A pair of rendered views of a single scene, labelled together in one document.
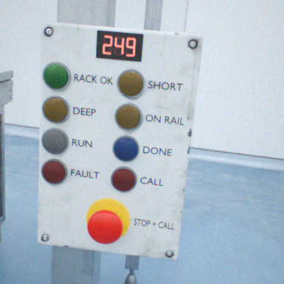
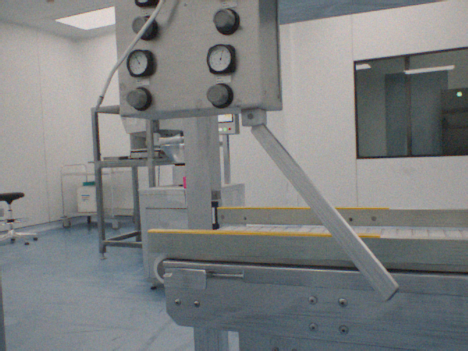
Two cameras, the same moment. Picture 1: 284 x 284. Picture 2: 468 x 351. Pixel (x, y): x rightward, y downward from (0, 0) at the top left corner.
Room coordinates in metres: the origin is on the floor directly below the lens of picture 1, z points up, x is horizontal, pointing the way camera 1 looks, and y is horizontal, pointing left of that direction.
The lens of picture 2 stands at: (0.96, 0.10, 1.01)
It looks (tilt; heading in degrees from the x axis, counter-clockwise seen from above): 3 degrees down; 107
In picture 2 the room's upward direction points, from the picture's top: 3 degrees counter-clockwise
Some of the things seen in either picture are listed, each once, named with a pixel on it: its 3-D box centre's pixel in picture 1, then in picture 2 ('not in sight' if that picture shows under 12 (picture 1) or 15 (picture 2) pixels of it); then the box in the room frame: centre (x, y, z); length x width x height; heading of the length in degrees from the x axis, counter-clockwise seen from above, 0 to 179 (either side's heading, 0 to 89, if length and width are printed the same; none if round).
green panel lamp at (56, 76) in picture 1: (56, 76); not in sight; (0.44, 0.10, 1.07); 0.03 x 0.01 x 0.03; 86
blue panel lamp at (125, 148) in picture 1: (125, 149); not in sight; (0.43, 0.02, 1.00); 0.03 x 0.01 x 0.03; 86
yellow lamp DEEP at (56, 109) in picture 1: (55, 109); not in sight; (0.44, 0.10, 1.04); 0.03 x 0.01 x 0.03; 86
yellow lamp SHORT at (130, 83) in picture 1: (130, 83); not in sight; (0.43, 0.02, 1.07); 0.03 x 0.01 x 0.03; 86
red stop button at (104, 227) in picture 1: (107, 221); not in sight; (0.43, 0.03, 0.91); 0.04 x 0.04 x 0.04; 86
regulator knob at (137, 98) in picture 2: not in sight; (136, 94); (0.65, 0.68, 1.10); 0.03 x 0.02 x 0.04; 176
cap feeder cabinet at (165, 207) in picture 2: not in sight; (195, 235); (-0.36, 3.38, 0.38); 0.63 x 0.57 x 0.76; 170
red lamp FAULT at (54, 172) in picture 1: (54, 172); not in sight; (0.44, 0.10, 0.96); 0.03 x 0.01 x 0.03; 86
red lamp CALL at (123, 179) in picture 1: (123, 179); not in sight; (0.43, 0.02, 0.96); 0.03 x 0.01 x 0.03; 86
